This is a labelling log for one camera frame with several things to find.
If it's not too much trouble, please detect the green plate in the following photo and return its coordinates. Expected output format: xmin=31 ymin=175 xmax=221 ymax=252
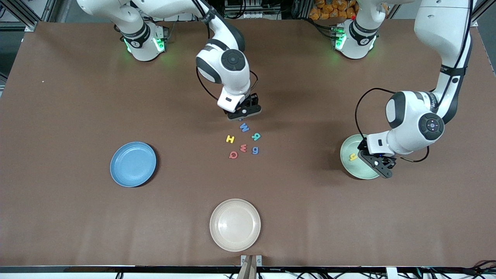
xmin=340 ymin=134 xmax=382 ymax=180

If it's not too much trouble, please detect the red and black cable bundle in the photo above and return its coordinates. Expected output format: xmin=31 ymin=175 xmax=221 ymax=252
xmin=459 ymin=259 xmax=496 ymax=279

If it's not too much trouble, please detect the beige plate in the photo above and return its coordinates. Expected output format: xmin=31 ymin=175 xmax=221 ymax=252
xmin=210 ymin=199 xmax=261 ymax=252

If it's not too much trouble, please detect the metal table bracket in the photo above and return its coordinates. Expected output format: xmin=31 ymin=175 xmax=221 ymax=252
xmin=237 ymin=255 xmax=263 ymax=279

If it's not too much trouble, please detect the aluminium frame post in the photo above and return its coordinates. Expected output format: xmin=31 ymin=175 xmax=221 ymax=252
xmin=23 ymin=0 xmax=59 ymax=32

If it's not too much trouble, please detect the orange packets pile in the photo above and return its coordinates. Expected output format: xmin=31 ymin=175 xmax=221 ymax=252
xmin=309 ymin=0 xmax=359 ymax=21

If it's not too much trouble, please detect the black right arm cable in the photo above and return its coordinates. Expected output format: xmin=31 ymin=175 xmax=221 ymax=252
xmin=192 ymin=0 xmax=259 ymax=101

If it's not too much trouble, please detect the blue plate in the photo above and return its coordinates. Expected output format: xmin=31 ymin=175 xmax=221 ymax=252
xmin=110 ymin=141 xmax=157 ymax=188

